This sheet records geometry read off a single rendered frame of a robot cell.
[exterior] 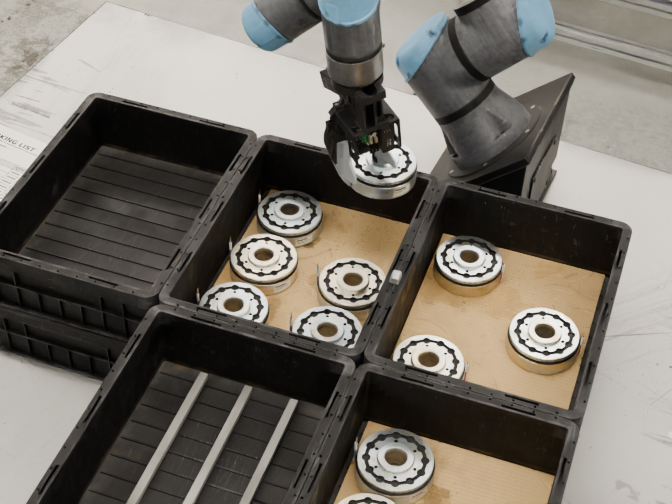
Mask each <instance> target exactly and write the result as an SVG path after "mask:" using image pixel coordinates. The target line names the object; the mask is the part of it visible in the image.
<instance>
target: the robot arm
mask: <svg viewBox="0 0 672 504"><path fill-rule="evenodd" d="M380 5H381V0H252V1H251V3H250V4H249V5H248V6H246V7H245V8H244V10H243V12H242V24H243V27H244V30H245V32H246V34H247V36H248V37H249V38H250V40H251V41H252V42H253V43H254V44H256V45H257V46H258V47H259V48H260V49H262V50H264V51H269V52H272V51H275V50H277V49H279V48H281V47H283V46H284V45H286V44H288V43H292V42H294V39H296V38H297V37H299V36H300V35H302V34H304V33H305V32H307V31H308V30H310V29H311V28H313V27H314V26H316V25H318V24H319V23H321V22H322V26H323V34H324V42H325V53H326V61H327V67H326V69H324V70H321V71H320V76H321V79H322V83H323V86H324V88H326V89H328V90H330V91H332V92H333V93H335V94H337V95H339V100H338V101H336V102H334V103H332V104H333V107H332V108H331V109H330V110H329V111H328V113H329V115H330V120H327V121H325V123H326V128H325V131H324V137H323V139H324V145H325V147H326V149H327V151H328V154H329V156H330V158H331V160H332V162H333V164H334V166H335V168H336V170H337V172H338V174H339V176H340V177H341V179H342V180H343V181H344V182H345V183H346V184H347V185H348V186H352V184H354V185H356V184H357V176H356V173H355V170H354V167H353V165H352V159H353V161H354V162H355V163H356V165H357V164H358V156H359V155H363V154H364V153H366V152H370V154H372V158H373V160H374V161H375V162H376V163H378V164H386V162H387V163H388V164H390V165H391V166H392V167H393V168H394V169H396V168H397V164H396V161H395V159H394V157H393V155H392V154H391V152H390V151H391V150H394V149H395V147H394V142H396V143H397V144H398V146H399V147H402V141H401V128H400V119H399V117H398V116H397V115H396V113H395V112H394V111H393V110H392V108H391V107H390V106H389V105H388V103H387V102H386V101H385V100H384V98H386V90H385V88H384V87H383V86H382V85H381V84H382V83H383V80H384V74H383V69H384V61H383V49H382V48H384V47H385V43H384V41H382V33H381V21H380ZM452 8H453V10H454V12H455V13H456V16H455V17H453V18H451V19H449V16H448V15H446V14H445V13H443V12H440V13H438V14H435V15H434V16H432V17H431V18H429V19H428V20H427V21H425V22H424V23H423V24H422V25H421V26H420V27H418V28H417V29H416V30H415V31H414V32H413V33H412V34H411V35H410V36H409V37H408V38H407V40H406V41H405V42H404V43H403V44H402V46H401V47H400V48H399V50H398V52H397V54H396V56H395V64H396V67H397V68H398V70H399V71H400V73H401V74H402V76H403V77H404V79H405V80H404V81H405V82H406V83H408V84H409V86H410V87H411V88H412V90H413V91H414V92H415V94H416V95H417V96H418V98H419V99H420V100H421V102H422V103H423V104H424V106H425V107H426V109H427V110H428V111H429V113H430V114H431V115H432V117H433V118H434V119H435V121H436V122H437V123H438V125H439V126H440V128H441V130H442V133H443V137H444V140H445V143H446V146H447V149H448V152H449V155H450V158H451V160H452V161H453V162H454V164H455V165H456V166H457V168H459V169H468V168H472V167H475V166H477V165H480V164H482V163H484V162H486V161H488V160H489V159H491V158H493V157H494V156H496V155H497V154H499V153H500V152H502V151H503V150H504V149H506V148H507V147H508V146H509V145H511V144H512V143H513V142H514V141H515V140H516V139H517V138H518V137H519V136H520V135H521V134H522V132H523V131H524V130H525V128H526V127H527V125H528V123H529V121H530V114H529V112H528V111H527V110H526V108H525V107H524V106H523V105H522V104H521V103H519V102H518V101H517V100H515V99H514V98H513V97H511V96H510V95H508V94H507V93H506V92H504V91H503V90H501V89H500V88H499V87H498V86H497V85H496V84H495V83H494V81H493V80H492V79H491V77H493V76H495V75H497V74H499V73H501V72H502V71H504V70H506V69H508V68H510V67H511V66H513V65H515V64H517V63H519V62H520V61H522V60H524V59H526V58H528V57H532V56H534V55H535V53H536V52H538V51H539V50H541V49H543V48H544V47H546V46H548V45H549V44H550V43H551V42H552V40H553V38H554V35H555V19H554V14H553V10H552V7H551V4H550V1H549V0H453V3H452ZM394 123H395V124H396V125H397V129H398V136H397V134H396V133H395V126H394ZM353 150H354V152H353Z"/></svg>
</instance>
